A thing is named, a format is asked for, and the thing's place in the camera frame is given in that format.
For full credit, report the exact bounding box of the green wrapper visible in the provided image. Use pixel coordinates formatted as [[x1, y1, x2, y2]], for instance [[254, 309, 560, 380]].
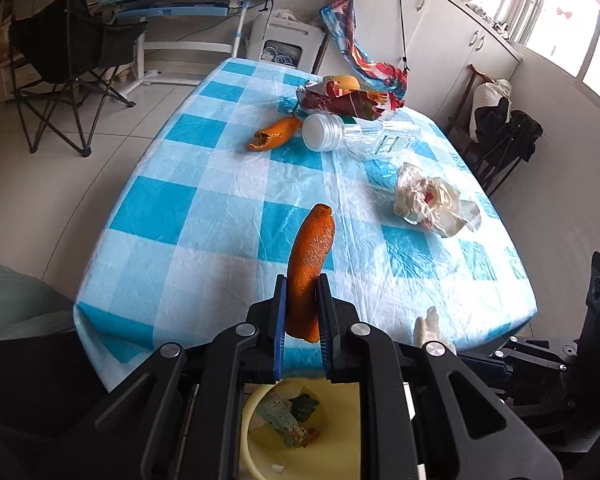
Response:
[[289, 393, 320, 424]]

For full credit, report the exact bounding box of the blue juice carton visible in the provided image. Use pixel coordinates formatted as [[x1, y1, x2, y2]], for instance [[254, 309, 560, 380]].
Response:
[[257, 392, 311, 448]]

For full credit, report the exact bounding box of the white tissue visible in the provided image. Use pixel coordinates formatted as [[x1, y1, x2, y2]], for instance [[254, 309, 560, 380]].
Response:
[[414, 307, 457, 356]]

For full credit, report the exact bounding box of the cream plastic bag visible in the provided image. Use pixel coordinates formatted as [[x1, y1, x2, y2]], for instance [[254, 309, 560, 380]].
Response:
[[393, 162, 482, 238]]

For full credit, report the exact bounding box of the yellow plastic basin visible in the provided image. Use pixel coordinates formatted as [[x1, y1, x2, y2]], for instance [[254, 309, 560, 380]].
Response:
[[239, 378, 361, 480]]

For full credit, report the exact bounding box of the blue checkered plastic tablecloth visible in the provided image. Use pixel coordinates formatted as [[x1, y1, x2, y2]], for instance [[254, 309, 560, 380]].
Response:
[[74, 58, 536, 388]]

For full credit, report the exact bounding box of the clear plastic bottle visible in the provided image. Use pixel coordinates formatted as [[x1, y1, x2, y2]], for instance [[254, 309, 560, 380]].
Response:
[[301, 113, 420, 159]]

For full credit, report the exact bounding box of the red snack bag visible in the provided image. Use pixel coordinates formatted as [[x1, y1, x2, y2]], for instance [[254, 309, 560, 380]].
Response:
[[296, 82, 404, 120]]

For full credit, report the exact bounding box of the yellow mango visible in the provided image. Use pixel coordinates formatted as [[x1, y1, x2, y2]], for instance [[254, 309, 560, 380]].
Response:
[[324, 75, 361, 98]]

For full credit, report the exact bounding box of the colorful kite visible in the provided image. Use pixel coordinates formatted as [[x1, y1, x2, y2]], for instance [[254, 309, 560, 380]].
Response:
[[320, 0, 408, 102]]

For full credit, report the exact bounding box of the chair with dark clothes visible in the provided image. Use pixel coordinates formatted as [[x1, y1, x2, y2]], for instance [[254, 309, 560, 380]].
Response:
[[444, 64, 543, 197]]

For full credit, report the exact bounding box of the white folding step stool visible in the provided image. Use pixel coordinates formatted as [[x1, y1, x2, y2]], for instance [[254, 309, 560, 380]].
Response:
[[246, 15, 325, 73]]

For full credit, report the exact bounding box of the white cabinet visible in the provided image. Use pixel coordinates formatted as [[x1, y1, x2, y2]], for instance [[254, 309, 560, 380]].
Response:
[[353, 0, 519, 128]]

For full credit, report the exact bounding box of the blue glass desk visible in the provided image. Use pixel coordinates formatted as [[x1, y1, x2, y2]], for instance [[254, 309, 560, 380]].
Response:
[[94, 0, 271, 93]]

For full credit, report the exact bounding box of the black folding camp chair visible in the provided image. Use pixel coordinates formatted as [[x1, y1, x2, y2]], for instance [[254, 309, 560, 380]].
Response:
[[8, 0, 146, 158]]

